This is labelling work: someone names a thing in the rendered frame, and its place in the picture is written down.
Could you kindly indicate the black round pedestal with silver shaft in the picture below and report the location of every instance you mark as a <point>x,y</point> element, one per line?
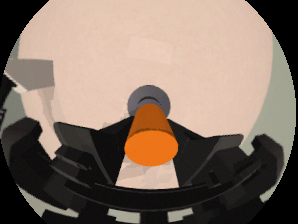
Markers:
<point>148,94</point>

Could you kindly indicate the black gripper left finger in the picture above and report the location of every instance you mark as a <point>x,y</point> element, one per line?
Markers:
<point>106,145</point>

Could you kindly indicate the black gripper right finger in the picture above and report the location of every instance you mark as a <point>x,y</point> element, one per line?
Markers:
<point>194,151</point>

